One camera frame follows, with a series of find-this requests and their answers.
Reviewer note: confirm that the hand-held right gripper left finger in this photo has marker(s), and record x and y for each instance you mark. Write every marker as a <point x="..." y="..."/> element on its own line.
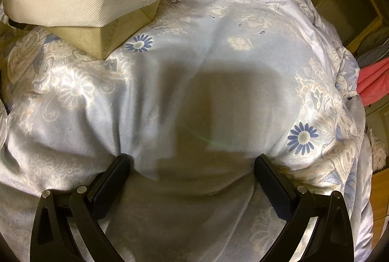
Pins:
<point x="109" y="180"/>

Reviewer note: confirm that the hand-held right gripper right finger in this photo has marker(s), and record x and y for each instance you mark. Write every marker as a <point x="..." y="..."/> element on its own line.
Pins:
<point x="273" y="183"/>

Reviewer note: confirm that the white fuzzy cloth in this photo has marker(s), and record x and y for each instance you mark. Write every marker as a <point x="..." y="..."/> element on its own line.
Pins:
<point x="378" y="149"/>

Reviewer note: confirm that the pink hanging clothing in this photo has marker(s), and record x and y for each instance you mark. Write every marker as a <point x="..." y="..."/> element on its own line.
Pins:
<point x="373" y="80"/>

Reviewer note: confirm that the light blue floral blanket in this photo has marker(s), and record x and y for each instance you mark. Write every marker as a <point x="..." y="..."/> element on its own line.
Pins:
<point x="212" y="37"/>

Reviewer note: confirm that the grey hanging clothing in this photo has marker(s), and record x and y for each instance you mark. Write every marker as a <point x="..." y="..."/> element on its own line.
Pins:
<point x="373" y="49"/>

